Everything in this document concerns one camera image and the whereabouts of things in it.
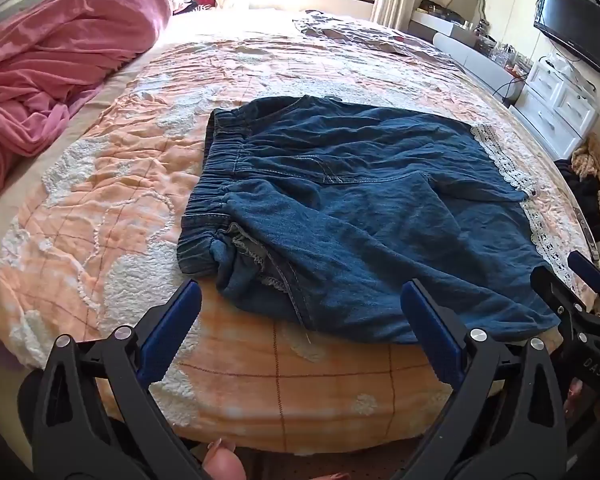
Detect peach printed bedspread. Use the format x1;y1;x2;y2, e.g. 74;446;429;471
0;7;600;456

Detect black television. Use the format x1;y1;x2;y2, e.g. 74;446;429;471
532;0;600;78

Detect person's left hand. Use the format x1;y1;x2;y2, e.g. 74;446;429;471
202;437;352;480

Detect white drawer cabinet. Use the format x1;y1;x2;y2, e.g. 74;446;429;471
510;55;600;158

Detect pink duvet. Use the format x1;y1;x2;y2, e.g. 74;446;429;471
0;0;173;211

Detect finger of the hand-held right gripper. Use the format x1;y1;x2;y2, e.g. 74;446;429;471
567;251;600;307
530;265;600;346

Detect dark cloth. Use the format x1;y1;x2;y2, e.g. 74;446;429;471
555;157;600;242

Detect blue denim lace-trimmed pants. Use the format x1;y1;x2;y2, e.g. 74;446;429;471
177;95;588;346

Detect beige bed sheet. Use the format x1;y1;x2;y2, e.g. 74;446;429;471
0;50;146;341

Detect white dressing table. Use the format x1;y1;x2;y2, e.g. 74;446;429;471
410;7;481;43

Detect black cable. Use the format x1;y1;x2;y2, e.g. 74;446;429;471
495;77;527;107

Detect cosmetics clutter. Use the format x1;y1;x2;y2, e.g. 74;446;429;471
472;20;533;72

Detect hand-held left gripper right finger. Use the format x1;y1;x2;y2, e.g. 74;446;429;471
390;279;568;480

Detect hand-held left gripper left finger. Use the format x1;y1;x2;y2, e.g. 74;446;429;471
30;279;203;480

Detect beige floral cloth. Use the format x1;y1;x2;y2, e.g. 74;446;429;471
572;135;600;211

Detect vanity mirror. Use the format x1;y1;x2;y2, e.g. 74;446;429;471
447;0;486;26

